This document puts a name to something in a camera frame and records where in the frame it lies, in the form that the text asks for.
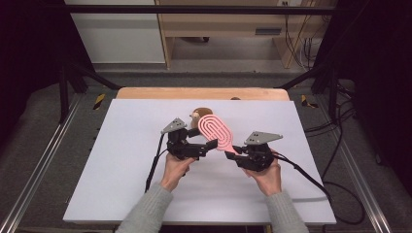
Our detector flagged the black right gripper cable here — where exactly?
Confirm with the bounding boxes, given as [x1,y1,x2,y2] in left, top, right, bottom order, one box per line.
[272,151,366,226]

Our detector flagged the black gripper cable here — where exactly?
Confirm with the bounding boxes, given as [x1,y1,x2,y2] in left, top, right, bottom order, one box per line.
[144,132,170,194]
[272,151,366,226]

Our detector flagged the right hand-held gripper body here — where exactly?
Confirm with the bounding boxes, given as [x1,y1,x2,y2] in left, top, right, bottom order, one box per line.
[235,130,284,173]

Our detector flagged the black metal stand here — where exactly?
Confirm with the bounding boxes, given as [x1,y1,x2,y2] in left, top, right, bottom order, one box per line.
[58,61,121,124]
[274,61,340,124]

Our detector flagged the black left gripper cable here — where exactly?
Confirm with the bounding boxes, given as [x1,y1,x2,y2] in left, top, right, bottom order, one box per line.
[144,132,170,194]

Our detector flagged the person's right hand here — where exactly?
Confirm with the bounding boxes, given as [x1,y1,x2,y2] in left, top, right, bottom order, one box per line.
[242,150,283,197]

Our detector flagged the white cabinet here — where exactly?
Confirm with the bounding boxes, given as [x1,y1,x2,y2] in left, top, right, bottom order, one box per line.
[63,0,166,64]

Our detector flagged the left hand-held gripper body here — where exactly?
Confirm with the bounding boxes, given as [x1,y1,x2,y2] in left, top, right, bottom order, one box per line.
[160,117,209,161]

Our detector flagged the hanging black cables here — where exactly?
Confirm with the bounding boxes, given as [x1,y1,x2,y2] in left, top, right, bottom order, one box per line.
[283,14,316,72]

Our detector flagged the person's left hand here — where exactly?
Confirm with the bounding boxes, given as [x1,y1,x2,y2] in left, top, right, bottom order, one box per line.
[159,152,197,193]

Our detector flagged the black floor cables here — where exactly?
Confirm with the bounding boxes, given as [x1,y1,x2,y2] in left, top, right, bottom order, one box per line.
[303,81,358,178]

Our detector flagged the yellow black striped tape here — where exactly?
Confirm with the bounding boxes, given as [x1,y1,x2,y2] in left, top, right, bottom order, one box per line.
[92,93,107,112]
[300,94,319,110]

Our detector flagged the black metal crossbar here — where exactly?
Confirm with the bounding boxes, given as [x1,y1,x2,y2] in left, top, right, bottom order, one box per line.
[63,4,338,16]

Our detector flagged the tan cup with animal figure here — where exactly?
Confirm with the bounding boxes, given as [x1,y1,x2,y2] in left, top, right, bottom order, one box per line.
[189,107,214,130]

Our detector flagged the aluminium rail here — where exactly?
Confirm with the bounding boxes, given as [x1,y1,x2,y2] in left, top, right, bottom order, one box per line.
[336,139,394,233]
[0,93,84,233]

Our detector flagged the pink hairbrush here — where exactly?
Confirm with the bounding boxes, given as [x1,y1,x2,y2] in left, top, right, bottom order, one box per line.
[197,114,239,155]

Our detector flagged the light wooden desk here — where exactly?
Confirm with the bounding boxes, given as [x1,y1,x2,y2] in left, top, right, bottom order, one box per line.
[154,0,338,70]

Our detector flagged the wooden table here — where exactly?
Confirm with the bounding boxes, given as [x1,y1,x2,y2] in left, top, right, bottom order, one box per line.
[116,86,291,102]

